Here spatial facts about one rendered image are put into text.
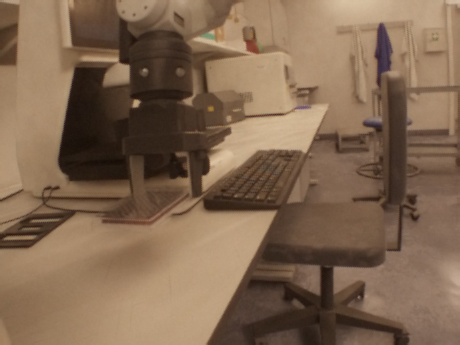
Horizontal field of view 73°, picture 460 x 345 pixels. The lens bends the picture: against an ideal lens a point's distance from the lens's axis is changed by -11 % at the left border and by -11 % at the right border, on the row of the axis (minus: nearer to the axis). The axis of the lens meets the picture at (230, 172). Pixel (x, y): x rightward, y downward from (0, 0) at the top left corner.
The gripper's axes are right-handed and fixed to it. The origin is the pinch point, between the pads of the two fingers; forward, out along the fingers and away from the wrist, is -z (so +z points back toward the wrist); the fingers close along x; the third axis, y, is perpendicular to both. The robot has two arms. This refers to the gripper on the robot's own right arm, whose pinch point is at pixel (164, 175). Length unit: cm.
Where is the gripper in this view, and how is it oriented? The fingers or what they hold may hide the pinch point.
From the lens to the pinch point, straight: 48.0
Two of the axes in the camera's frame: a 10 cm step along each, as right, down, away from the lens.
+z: -0.4, -10.0, -0.4
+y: -3.2, 0.5, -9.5
